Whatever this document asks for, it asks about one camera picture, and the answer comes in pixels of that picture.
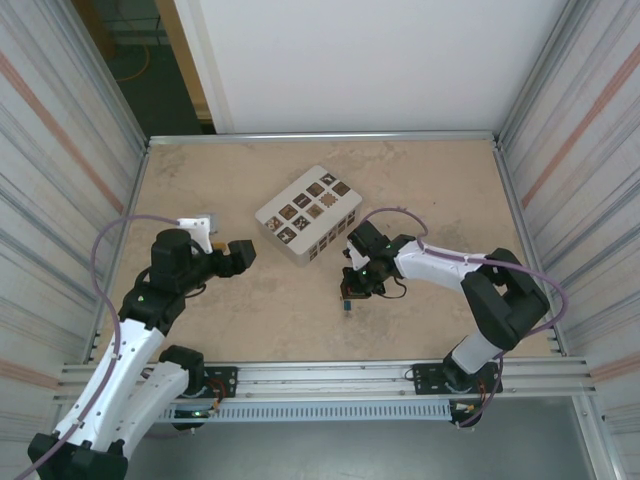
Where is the aluminium frame post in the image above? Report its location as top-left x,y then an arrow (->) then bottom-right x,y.
69,0 -> 151,151
497,0 -> 584,146

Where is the slotted grey cable tray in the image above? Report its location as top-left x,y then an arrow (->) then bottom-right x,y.
157,402 -> 454,425

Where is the aluminium table edge rail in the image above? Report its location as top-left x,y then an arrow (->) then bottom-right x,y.
145,130 -> 502,149

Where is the aluminium side rail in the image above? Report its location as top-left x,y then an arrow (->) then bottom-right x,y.
492,139 -> 571,357
82,142 -> 154,364

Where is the white box with picture tiles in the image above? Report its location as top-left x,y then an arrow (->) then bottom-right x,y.
254,164 -> 364,269

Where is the orange floor cable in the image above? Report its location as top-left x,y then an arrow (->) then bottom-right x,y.
118,42 -> 154,82

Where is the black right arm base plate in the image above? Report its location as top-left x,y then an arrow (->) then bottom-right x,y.
410,362 -> 502,397

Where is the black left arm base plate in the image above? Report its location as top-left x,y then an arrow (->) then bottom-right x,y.
189,366 -> 239,400

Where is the wooden door frame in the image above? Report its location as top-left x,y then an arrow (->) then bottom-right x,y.
153,0 -> 221,135

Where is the grey metal sheet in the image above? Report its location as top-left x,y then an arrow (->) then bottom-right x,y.
119,397 -> 601,480

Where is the long aluminium base rail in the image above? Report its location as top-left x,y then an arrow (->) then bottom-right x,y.
53,355 -> 599,404

